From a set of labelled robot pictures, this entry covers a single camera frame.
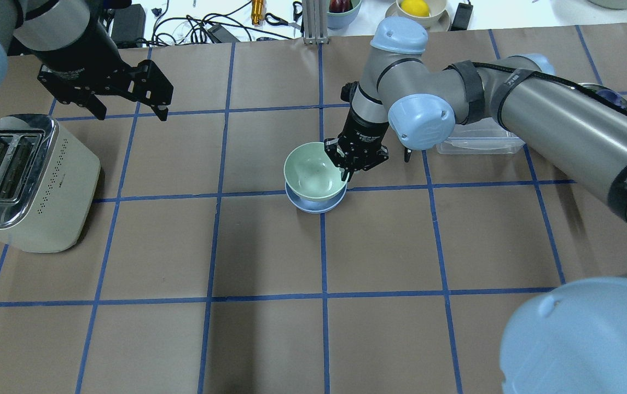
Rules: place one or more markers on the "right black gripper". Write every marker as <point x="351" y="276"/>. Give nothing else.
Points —
<point x="363" y="131"/>

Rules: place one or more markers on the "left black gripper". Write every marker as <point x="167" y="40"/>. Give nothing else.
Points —
<point x="79" y="50"/>

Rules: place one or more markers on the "green bowl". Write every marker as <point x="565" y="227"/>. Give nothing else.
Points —
<point x="310" y="173"/>

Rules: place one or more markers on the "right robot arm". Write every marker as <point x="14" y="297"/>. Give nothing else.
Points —
<point x="572" y="339"/>

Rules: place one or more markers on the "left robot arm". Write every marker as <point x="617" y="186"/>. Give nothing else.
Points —
<point x="42" y="26"/>

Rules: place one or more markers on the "blue bowl with fruit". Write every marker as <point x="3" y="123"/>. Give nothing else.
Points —
<point x="341" y="14"/>

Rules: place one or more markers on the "beige bowl with lemon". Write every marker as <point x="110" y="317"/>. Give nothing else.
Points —
<point x="432" y="15"/>

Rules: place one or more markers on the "black power brick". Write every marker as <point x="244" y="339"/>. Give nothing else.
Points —
<point x="128" y="26"/>

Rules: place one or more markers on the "cream silver toaster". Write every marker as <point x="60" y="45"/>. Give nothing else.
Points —
<point x="48" y="179"/>

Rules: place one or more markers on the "clear plastic container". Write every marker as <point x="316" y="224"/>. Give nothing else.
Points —
<point x="482" y="137"/>

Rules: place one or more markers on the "black scissors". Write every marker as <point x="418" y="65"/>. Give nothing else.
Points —
<point x="275" y="20"/>

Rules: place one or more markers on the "black power adapter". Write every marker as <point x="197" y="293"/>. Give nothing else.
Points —
<point x="462" y="16"/>

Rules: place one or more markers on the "blue pot with glass lid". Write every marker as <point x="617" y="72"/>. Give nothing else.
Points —
<point x="608" y="94"/>

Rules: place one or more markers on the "aluminium frame post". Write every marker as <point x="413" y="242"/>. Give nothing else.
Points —
<point x="315" y="22"/>

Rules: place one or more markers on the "orange handled tool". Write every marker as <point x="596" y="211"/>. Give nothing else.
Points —
<point x="257" y="12"/>

